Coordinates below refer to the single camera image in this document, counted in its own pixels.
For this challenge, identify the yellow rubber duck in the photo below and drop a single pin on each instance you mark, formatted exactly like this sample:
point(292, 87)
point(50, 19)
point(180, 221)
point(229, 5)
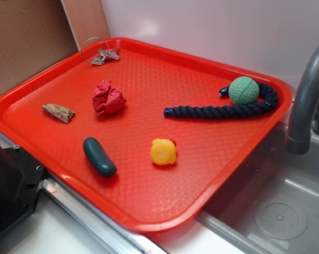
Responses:
point(163, 152)

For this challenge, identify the piece of brown wood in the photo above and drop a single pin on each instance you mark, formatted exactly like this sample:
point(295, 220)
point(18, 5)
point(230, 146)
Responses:
point(61, 113)

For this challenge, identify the crumpled red cloth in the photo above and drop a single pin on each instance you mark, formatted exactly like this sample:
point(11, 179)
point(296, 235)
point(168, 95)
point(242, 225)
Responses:
point(107, 99)

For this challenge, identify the red plastic tray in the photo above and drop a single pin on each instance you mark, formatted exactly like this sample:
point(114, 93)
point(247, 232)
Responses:
point(142, 196)

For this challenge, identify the silver keys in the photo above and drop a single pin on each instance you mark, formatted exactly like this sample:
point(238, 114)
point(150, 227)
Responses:
point(103, 54)

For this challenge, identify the grey toy faucet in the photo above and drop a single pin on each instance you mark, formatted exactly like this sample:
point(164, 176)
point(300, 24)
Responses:
point(304, 118)

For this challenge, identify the navy blue rope toy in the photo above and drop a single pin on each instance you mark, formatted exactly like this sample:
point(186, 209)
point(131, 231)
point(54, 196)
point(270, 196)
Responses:
point(267, 105)

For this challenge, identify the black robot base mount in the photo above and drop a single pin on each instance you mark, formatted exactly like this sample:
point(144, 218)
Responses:
point(21, 177)

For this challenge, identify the green rubber ball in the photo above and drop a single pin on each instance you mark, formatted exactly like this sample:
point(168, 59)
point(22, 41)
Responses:
point(243, 90)

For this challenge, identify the dark green toy cucumber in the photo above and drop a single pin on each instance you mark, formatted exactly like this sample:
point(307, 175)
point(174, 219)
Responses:
point(98, 158)

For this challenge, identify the brown cardboard panel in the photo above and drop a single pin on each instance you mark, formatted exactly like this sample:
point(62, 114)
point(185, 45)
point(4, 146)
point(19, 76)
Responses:
point(34, 35)

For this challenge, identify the grey toy sink basin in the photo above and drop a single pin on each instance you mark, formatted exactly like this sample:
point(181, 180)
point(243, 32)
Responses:
point(270, 204)

